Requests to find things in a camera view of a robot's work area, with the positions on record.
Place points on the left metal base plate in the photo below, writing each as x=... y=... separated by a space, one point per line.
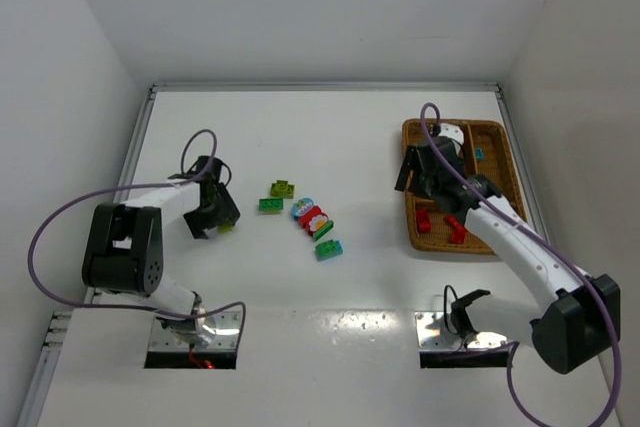
x=216 y=334

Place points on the metal base plate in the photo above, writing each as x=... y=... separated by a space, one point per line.
x=434 y=338
x=216 y=334

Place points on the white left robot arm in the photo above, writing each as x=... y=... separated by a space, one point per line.
x=125 y=253

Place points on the lime hollow lego brick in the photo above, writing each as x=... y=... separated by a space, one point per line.
x=282 y=189

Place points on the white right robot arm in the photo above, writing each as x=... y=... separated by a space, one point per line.
x=576 y=316

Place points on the lime square lego brick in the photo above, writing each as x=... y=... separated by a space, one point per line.
x=225 y=228

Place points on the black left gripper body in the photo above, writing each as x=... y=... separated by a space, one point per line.
x=215 y=214

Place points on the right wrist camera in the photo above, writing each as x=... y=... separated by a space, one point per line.
x=451 y=131

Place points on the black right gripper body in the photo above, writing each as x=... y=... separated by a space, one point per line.
x=422 y=173

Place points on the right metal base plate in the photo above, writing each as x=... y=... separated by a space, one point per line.
x=434 y=338

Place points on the green and blue lego stack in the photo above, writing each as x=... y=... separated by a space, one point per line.
x=328 y=249

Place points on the red flower picture lego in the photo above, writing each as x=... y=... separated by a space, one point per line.
x=313 y=220

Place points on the red curved lego brick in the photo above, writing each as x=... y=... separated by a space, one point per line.
x=458 y=236

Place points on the green long lego brick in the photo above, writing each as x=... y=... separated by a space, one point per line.
x=270 y=204

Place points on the green flat lego base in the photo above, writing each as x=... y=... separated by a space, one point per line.
x=323 y=230

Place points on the red long lego brick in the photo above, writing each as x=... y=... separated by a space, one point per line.
x=423 y=221

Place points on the small red lego brick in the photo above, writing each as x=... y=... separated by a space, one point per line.
x=452 y=221

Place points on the wicker divided basket tray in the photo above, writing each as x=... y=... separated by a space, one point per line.
x=496 y=173

